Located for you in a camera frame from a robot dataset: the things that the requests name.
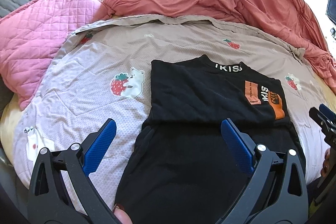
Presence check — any pink quilted pillow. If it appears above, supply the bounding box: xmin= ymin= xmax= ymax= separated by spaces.
xmin=1 ymin=0 xmax=108 ymax=110

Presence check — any red rumpled blanket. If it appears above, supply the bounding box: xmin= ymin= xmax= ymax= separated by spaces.
xmin=104 ymin=0 xmax=335 ymax=89

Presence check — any person's left hand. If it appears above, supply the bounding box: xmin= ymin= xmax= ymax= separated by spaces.
xmin=113 ymin=205 xmax=133 ymax=224

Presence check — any person's right hand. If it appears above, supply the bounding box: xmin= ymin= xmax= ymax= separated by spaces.
xmin=321 ymin=148 xmax=330 ymax=177

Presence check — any black shirt with orange cuffs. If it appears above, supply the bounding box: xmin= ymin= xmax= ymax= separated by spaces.
xmin=115 ymin=55 xmax=306 ymax=223

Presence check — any beige strawberry print bedsheet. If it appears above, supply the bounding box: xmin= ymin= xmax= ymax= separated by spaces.
xmin=12 ymin=15 xmax=330 ymax=204

